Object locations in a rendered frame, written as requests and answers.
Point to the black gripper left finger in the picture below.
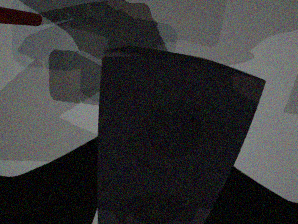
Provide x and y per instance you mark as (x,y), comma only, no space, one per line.
(61,192)

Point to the dark red peg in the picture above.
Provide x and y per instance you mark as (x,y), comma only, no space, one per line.
(19,17)

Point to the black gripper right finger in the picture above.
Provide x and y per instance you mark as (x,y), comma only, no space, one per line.
(244,201)

